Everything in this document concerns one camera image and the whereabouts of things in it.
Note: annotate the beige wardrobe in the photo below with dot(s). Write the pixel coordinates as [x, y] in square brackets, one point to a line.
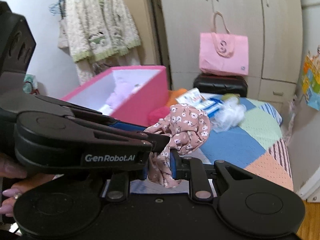
[275, 34]

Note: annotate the colourful patchwork blanket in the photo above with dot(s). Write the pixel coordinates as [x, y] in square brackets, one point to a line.
[256, 145]

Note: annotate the black clothes rack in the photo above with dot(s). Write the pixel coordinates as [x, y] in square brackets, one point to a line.
[62, 5]

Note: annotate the black suitcase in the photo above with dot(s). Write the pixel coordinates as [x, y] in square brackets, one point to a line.
[214, 84]

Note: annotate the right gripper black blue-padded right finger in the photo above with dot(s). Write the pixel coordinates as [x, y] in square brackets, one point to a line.
[206, 179]

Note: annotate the pink storage box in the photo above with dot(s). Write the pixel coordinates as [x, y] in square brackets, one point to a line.
[153, 92]

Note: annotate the pink floral fabric scrunchie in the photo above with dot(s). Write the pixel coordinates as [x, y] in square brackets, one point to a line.
[188, 128]

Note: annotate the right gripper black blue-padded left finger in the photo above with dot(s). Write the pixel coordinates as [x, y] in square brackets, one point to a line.
[129, 149]

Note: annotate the pink tote bag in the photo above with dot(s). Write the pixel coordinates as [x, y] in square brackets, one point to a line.
[223, 54]

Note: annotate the red fluffy pompom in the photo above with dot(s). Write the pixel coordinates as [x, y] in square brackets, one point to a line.
[157, 114]

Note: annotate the beige canvas tote bag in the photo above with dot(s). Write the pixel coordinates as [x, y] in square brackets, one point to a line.
[62, 39]

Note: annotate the hand with ring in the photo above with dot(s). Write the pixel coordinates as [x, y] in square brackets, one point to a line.
[12, 170]

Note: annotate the cream green knit cardigan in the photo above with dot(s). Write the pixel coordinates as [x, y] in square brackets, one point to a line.
[99, 29]

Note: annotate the orange soft ball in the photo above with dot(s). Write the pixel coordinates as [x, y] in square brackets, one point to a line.
[173, 95]

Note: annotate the white panda plush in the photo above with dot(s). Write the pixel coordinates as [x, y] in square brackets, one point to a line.
[229, 115]

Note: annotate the blue white wipes pack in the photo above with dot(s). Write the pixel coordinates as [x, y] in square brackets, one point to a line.
[195, 99]

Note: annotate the colourful paper gift bag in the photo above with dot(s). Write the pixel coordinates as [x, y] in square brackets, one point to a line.
[311, 80]

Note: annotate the purple plush toy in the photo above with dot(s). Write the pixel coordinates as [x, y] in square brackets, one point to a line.
[122, 91]

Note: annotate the blue wire hangers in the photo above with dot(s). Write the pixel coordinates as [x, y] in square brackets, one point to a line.
[57, 9]

